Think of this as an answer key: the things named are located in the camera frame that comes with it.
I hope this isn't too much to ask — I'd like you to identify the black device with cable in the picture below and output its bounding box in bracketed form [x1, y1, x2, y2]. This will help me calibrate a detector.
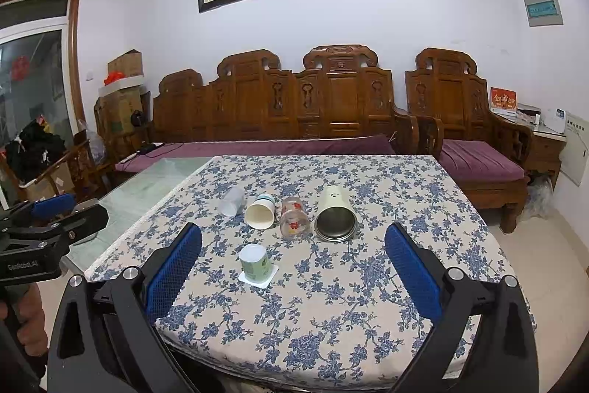
[120, 143, 167, 166]

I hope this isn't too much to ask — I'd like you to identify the crumpled clear plastic bag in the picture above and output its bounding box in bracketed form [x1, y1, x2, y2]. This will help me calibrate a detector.
[76, 119, 109, 166]

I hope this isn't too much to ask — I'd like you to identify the short purple seat cushion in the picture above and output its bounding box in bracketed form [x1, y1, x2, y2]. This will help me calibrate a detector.
[439, 139, 526, 183]

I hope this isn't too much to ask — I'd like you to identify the wooden door frame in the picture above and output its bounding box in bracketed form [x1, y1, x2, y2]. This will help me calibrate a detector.
[0, 0, 88, 127]

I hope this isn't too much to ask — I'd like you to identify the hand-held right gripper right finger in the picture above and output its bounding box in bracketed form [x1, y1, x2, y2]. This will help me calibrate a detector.
[384, 222, 540, 393]

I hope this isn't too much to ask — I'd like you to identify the white wall panel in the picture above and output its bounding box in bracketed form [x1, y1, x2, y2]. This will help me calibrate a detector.
[560, 112, 589, 189]

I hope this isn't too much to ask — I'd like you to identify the green yogurt cup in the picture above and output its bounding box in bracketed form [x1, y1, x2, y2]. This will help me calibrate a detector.
[238, 243, 279, 289]

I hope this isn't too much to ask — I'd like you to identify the large brown cardboard box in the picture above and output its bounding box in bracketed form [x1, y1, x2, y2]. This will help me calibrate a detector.
[94, 87, 152, 147]

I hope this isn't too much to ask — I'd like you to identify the white flat box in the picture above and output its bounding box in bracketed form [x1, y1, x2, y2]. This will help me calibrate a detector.
[98, 76, 144, 99]

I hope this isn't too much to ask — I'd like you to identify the wooden side cabinet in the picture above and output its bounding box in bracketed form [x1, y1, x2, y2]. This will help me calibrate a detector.
[525, 123, 567, 191]

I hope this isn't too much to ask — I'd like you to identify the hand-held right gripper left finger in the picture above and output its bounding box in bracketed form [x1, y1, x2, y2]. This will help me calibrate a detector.
[46, 222, 204, 393]

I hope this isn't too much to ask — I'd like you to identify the red hanging decoration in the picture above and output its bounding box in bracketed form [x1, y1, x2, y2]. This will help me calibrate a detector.
[10, 55, 31, 81]

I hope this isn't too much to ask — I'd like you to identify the small brown cardboard box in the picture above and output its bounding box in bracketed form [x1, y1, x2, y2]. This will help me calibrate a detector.
[107, 49, 144, 79]

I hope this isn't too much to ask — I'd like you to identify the cream metal tumbler cup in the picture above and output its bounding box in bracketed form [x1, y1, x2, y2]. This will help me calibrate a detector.
[314, 185, 359, 243]

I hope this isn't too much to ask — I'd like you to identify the person's left hand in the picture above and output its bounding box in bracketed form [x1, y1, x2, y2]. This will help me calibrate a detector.
[0, 283, 47, 378]

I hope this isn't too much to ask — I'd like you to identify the carved wooden armchair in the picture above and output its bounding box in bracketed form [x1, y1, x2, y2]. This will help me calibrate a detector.
[404, 48, 535, 235]

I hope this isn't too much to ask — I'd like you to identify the pile of dark clothes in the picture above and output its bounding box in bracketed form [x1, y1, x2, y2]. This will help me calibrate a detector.
[4, 119, 67, 186]

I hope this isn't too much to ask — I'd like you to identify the small wooden chair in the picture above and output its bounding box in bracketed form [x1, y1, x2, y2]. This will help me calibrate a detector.
[18, 131, 113, 203]

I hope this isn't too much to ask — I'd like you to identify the grey wall electrical box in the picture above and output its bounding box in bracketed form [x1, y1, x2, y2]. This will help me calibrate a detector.
[523, 0, 564, 28]

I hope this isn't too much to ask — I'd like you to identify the blue floral tablecloth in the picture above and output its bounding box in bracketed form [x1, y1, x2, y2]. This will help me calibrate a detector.
[84, 154, 538, 383]

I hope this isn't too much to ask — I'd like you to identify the long purple seat cushion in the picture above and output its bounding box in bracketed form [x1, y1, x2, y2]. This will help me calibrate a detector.
[115, 134, 397, 173]

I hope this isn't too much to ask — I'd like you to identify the white box device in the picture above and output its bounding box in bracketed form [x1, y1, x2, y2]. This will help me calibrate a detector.
[550, 106, 569, 132]

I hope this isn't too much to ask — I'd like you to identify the red desk calendar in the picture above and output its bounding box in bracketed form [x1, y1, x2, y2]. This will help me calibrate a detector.
[490, 87, 519, 115]

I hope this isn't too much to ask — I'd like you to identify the white paper cup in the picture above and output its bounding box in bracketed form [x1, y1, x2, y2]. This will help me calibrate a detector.
[244, 193, 277, 230]

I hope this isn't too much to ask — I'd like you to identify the carved wooden sofa bench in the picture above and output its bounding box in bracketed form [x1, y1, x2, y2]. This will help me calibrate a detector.
[114, 44, 420, 186]

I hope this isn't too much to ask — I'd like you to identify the red printed glass cup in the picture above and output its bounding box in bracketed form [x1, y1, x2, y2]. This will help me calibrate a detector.
[279, 196, 307, 238]

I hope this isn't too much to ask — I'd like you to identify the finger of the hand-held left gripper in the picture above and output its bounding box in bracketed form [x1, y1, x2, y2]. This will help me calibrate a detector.
[25, 199, 110, 256]
[0, 193, 78, 232]

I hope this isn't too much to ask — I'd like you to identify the clear plastic cup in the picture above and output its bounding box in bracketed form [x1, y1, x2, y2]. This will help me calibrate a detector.
[218, 185, 244, 217]

